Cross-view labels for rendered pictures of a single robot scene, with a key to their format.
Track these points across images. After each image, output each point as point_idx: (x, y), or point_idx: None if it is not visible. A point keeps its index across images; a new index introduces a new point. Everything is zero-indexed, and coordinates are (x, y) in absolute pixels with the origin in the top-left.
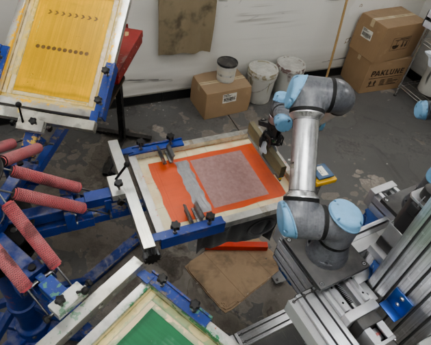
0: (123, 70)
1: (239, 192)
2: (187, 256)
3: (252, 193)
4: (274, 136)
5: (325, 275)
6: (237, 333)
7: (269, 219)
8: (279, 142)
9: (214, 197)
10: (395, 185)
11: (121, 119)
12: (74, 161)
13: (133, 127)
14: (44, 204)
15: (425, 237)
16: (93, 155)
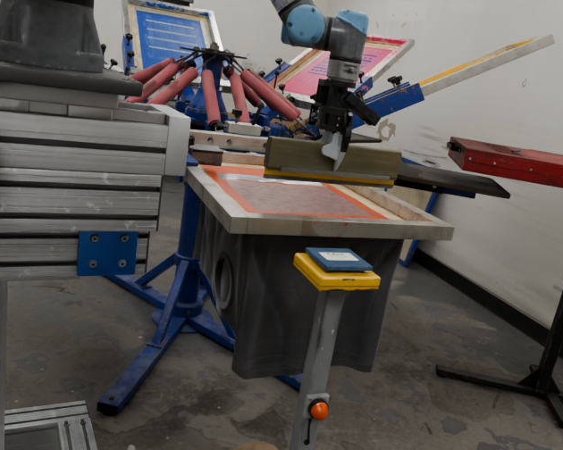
0: (490, 164)
1: (260, 195)
2: (287, 448)
3: (257, 201)
4: (317, 98)
5: None
6: (86, 418)
7: (228, 262)
8: (319, 116)
9: (247, 184)
10: (171, 114)
11: (547, 348)
12: (449, 349)
13: None
14: (204, 92)
15: None
16: (474, 365)
